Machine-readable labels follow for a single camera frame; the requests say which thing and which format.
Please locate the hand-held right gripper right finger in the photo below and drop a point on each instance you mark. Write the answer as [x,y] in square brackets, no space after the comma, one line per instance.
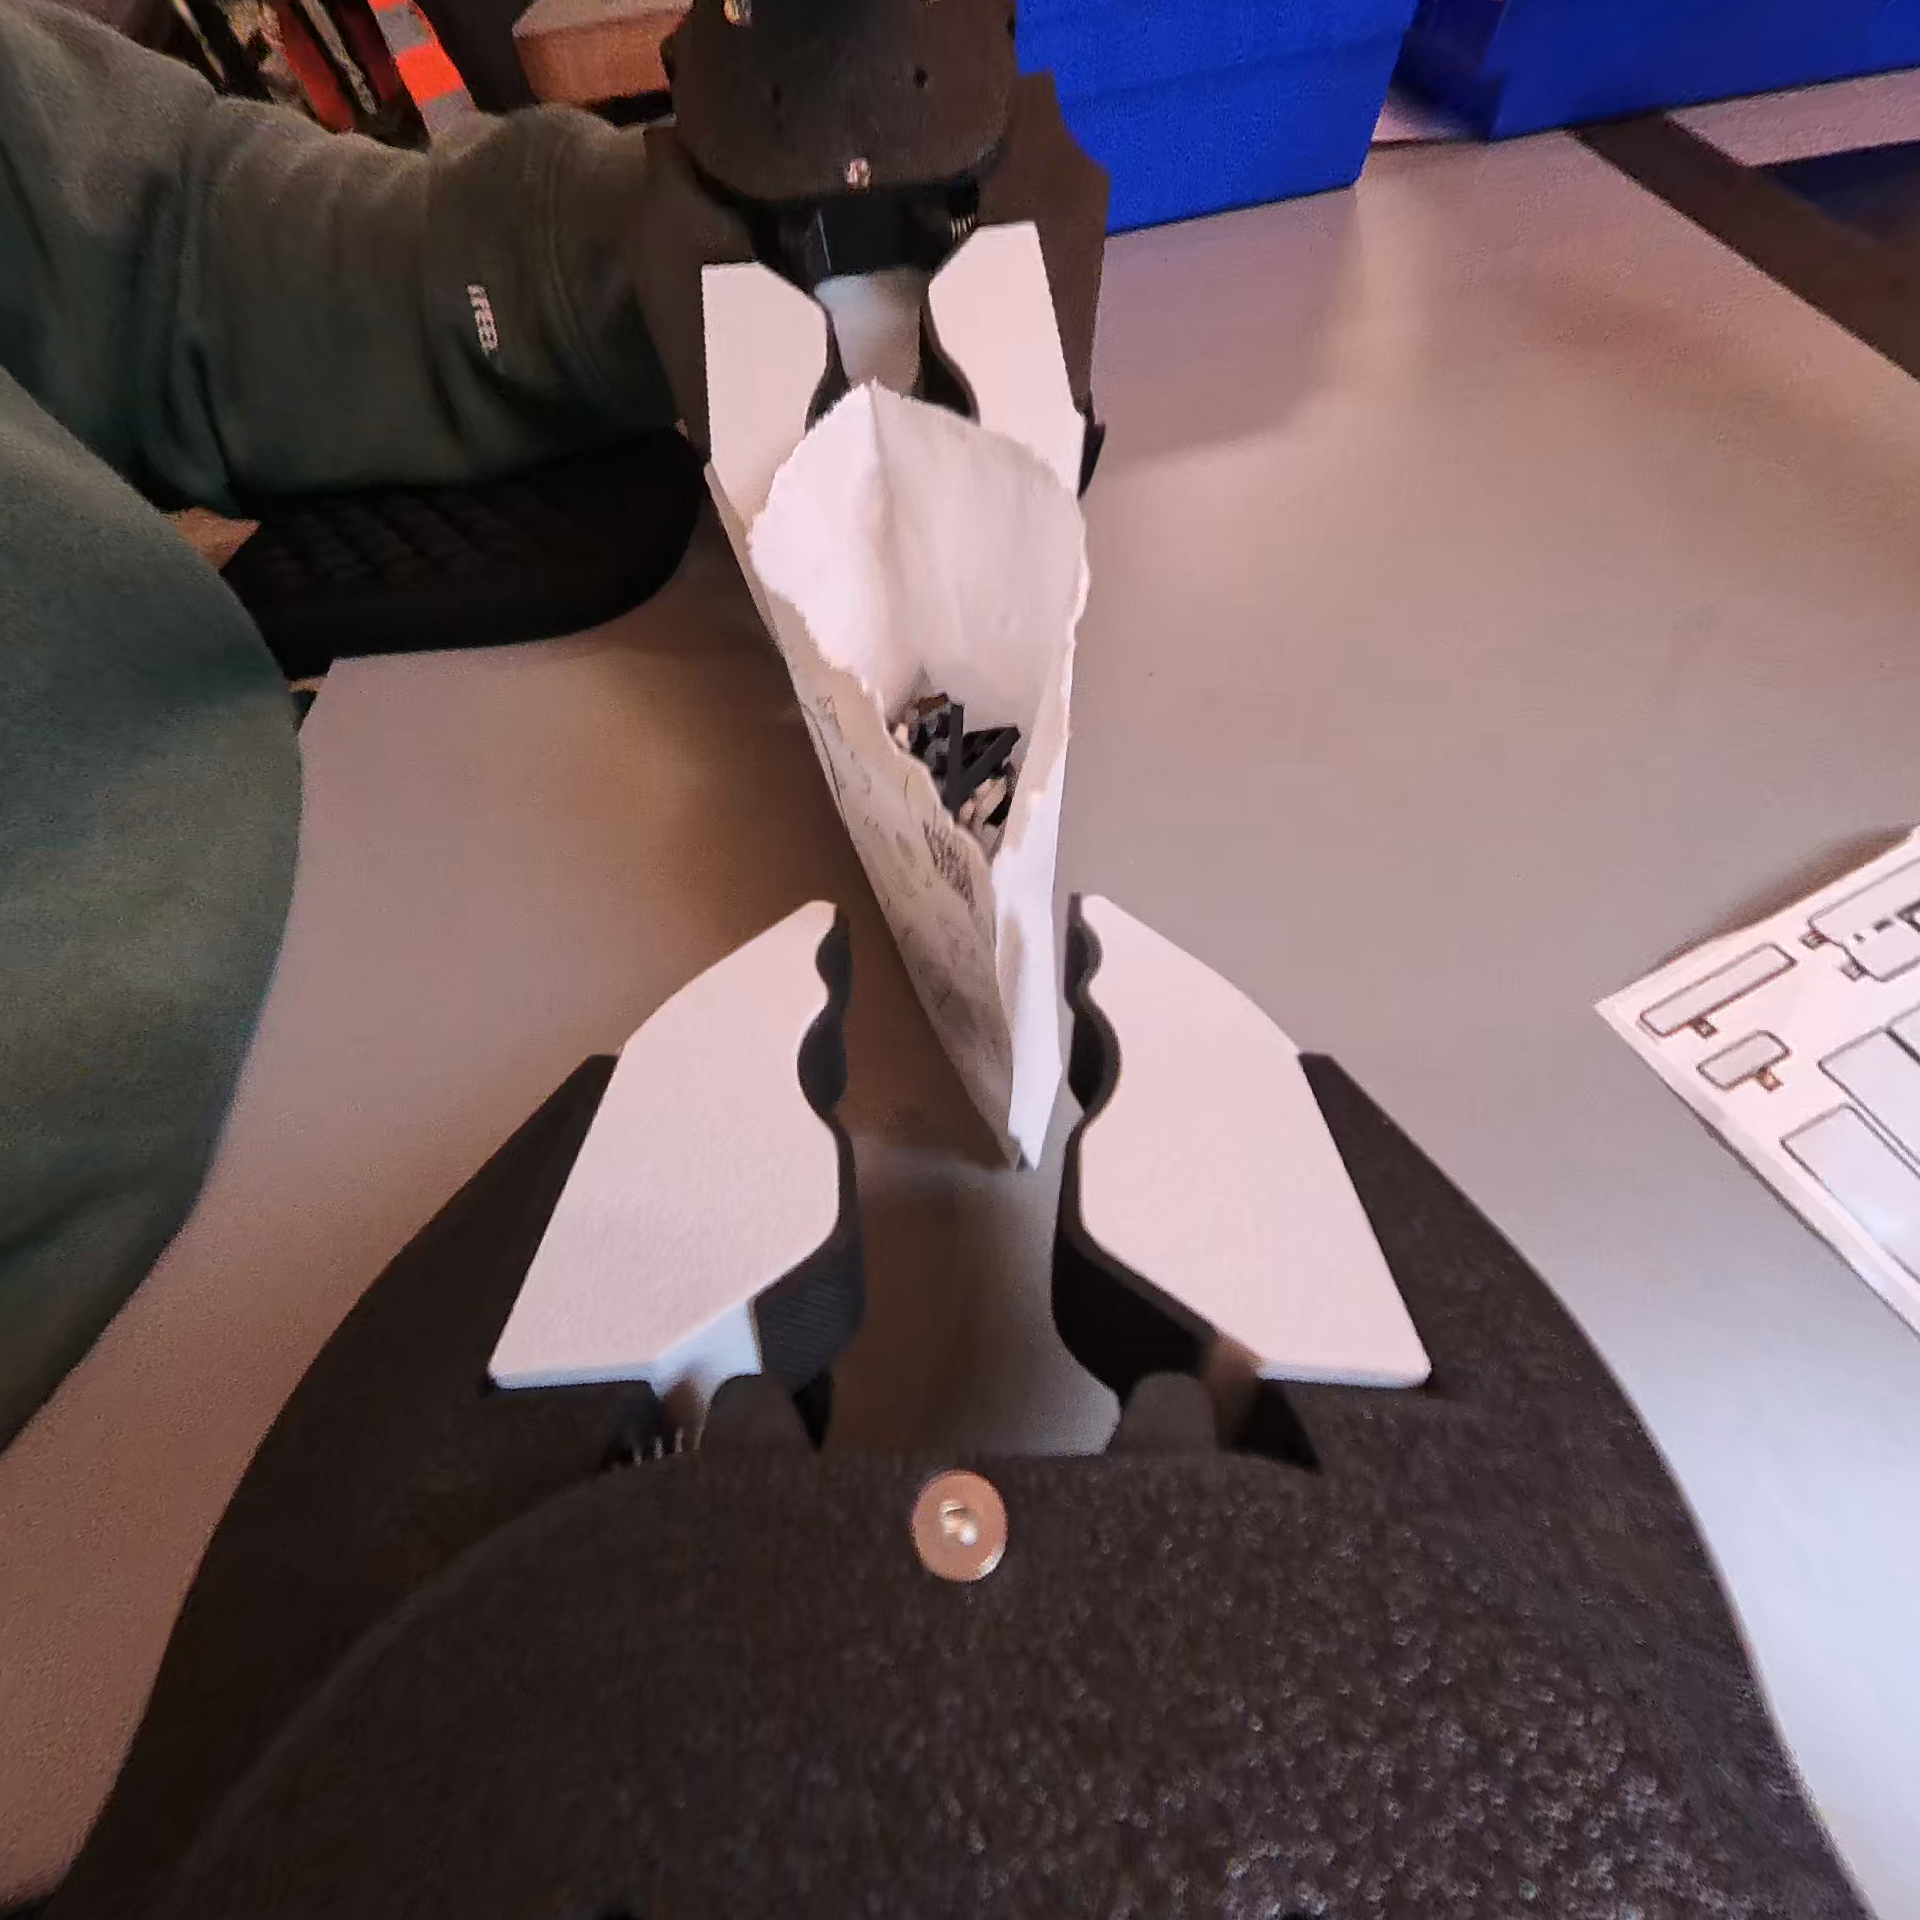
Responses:
[1228,1201]

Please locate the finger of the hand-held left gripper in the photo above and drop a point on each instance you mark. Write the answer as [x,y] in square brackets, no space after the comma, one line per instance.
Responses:
[1013,330]
[760,361]

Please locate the white sticker sheet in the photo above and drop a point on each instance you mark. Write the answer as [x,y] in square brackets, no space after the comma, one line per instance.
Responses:
[1858,1094]

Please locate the black padded chair armrest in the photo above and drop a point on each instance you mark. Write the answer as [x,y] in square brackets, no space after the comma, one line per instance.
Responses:
[452,568]

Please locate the blue plastic bin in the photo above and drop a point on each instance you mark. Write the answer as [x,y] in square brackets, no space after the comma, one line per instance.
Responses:
[1228,106]
[1651,59]

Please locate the pile of loose lego pieces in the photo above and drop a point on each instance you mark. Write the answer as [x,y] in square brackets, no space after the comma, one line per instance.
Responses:
[962,750]

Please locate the person's left forearm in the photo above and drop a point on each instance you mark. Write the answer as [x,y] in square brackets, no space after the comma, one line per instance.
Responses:
[301,269]

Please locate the white printed paper bag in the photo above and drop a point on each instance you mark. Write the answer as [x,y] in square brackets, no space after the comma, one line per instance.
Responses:
[933,540]

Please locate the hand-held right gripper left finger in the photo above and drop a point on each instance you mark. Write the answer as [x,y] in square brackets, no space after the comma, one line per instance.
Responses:
[675,1187]

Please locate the orange post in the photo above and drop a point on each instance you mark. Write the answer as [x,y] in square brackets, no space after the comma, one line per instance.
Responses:
[435,66]

